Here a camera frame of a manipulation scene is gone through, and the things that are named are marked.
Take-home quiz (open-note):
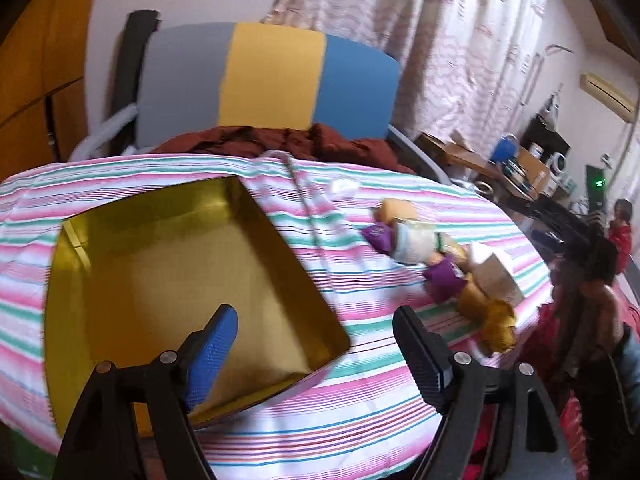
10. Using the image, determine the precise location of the yellow knitted sock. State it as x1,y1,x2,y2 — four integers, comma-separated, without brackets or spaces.
457,278,516,354

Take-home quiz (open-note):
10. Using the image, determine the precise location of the purple snack packet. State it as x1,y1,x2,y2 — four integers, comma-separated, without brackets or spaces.
423,256,468,304
360,222,394,255

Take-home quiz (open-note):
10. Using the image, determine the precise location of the orange sponge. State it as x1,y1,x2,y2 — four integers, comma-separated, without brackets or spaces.
374,198,419,224

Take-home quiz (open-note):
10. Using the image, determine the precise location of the white medicine box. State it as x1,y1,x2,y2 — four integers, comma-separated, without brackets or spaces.
471,250,525,308

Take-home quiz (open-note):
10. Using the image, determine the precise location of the Weidan rice cracker packet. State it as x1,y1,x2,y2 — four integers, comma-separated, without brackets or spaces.
435,232,470,272

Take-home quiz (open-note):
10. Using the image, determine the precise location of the white fluffy sock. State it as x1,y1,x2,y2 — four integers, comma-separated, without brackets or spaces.
390,219,437,264

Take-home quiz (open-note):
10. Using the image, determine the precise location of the person right hand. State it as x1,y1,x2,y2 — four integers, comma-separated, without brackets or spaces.
553,280,624,378

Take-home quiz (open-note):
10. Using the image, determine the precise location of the person in red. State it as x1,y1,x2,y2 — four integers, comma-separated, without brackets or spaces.
608,198,634,275

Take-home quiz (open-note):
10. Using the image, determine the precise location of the striped pink green tablecloth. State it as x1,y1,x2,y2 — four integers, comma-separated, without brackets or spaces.
1,154,551,479

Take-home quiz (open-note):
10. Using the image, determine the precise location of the gold metal tin box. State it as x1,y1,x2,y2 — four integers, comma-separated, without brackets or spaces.
44,177,350,431

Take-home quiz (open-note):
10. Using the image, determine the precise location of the blue folding chair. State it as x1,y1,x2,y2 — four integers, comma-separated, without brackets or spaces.
489,133,520,165

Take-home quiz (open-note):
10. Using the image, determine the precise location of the wooden side table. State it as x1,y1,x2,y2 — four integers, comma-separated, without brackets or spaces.
414,133,499,180

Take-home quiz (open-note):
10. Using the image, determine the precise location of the dark red jacket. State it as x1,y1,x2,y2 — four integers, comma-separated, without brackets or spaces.
152,124,414,174

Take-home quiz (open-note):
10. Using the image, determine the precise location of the pink patterned curtain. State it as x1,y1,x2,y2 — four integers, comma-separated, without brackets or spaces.
265,0,547,156

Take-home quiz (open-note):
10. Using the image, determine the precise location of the grey yellow blue chair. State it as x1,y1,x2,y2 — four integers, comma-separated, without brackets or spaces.
70,22,450,184

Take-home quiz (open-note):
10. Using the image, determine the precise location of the orange wooden wardrobe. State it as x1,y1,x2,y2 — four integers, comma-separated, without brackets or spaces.
1,0,93,179

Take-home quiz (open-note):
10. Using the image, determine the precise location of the black rolled mat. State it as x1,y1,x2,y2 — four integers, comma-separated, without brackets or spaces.
108,9,160,155

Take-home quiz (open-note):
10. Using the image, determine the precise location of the wall air conditioner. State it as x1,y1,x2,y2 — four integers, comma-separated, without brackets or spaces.
579,73,636,124

